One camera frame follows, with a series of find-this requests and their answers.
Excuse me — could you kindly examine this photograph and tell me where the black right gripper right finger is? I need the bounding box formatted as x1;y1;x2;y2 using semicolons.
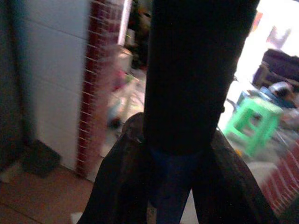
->
192;129;281;224

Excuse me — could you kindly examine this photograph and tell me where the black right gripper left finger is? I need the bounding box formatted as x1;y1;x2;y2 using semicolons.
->
77;112;159;224

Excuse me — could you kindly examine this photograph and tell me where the black broom handle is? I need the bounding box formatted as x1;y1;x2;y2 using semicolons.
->
142;0;260;224

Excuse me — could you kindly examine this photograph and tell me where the red striped mat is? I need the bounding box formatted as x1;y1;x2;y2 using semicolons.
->
259;142;299;217

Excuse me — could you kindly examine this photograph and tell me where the green plastic stool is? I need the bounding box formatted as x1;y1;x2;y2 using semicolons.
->
223;97;285;156

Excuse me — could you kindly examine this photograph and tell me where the black dustpan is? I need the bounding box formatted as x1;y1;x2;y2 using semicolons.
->
21;139;62;179

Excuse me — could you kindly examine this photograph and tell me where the dark sofa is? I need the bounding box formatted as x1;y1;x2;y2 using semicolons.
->
253;49;299;88

